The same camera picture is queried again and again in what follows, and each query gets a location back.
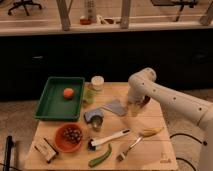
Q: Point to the green plastic tray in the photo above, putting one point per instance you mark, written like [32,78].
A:
[53,106]

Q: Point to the white handled brush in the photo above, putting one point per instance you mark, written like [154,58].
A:
[94,143]

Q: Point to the white lidded jar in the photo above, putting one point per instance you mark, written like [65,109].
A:
[97,83]

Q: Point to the small metal cup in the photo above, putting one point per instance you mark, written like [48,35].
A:
[96,123]

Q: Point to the green glass cup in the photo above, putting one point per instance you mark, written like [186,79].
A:
[88,96]

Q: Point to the green cucumber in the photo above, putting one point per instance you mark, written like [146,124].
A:
[98,160]

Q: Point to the dark red bowl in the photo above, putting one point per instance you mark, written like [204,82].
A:
[145,101]

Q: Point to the black office chair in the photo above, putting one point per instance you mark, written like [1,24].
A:
[23,3]

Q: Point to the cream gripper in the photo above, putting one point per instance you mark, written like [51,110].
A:
[135,108]

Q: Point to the white bottle on shelf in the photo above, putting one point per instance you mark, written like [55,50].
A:
[91,10]

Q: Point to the red object on shelf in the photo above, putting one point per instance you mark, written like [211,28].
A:
[84,21]

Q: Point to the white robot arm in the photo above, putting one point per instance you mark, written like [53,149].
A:
[197,110]

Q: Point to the orange bowl with grapes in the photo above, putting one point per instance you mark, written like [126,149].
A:
[68,138]

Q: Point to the yellow banana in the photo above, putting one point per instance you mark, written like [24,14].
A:
[151,132]

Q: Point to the black stand post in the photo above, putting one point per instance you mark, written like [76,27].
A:
[7,156]

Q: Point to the grey towel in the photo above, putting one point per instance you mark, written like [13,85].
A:
[115,107]

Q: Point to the orange fruit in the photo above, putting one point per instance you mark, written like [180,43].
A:
[68,93]

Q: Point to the small cardboard box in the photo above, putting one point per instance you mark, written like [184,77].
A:
[45,149]

